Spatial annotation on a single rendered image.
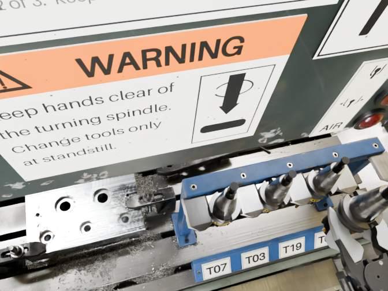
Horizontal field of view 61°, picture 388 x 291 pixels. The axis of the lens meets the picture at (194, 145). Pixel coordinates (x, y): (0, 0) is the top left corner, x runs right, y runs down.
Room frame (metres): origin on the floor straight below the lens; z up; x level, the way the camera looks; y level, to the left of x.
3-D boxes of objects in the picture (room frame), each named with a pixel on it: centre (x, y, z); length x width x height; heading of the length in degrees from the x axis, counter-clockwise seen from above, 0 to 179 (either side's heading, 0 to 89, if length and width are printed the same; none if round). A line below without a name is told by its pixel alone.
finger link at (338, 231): (0.17, -0.26, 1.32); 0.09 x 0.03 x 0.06; 37
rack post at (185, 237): (0.26, -0.01, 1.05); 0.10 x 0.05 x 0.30; 23
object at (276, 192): (0.27, -0.18, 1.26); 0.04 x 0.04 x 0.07
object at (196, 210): (0.21, -0.03, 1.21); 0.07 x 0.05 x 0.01; 23
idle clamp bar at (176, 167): (0.46, -0.02, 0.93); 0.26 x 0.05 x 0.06; 118
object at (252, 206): (0.25, -0.13, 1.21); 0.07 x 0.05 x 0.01; 23
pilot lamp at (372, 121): (0.17, -0.14, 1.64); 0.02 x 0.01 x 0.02; 113
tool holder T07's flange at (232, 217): (0.23, -0.08, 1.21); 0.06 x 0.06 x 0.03
